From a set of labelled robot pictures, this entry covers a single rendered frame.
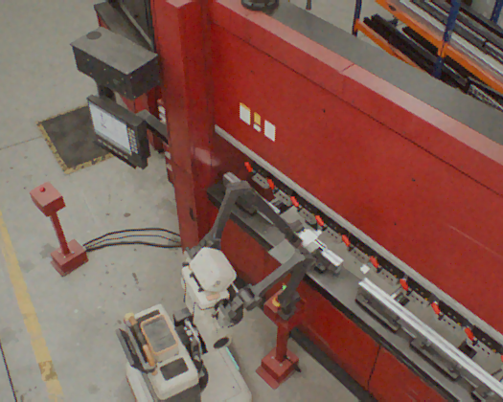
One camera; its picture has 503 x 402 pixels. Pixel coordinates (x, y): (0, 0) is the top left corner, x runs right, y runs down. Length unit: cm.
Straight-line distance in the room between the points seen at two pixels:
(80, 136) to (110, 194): 88
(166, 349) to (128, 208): 219
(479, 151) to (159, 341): 197
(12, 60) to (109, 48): 388
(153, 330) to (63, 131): 319
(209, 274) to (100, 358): 162
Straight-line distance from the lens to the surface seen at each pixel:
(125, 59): 356
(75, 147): 602
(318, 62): 288
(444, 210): 282
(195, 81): 360
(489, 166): 253
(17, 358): 470
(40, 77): 710
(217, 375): 404
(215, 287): 316
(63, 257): 496
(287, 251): 368
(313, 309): 396
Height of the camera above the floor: 388
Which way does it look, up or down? 47 degrees down
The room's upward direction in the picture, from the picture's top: straight up
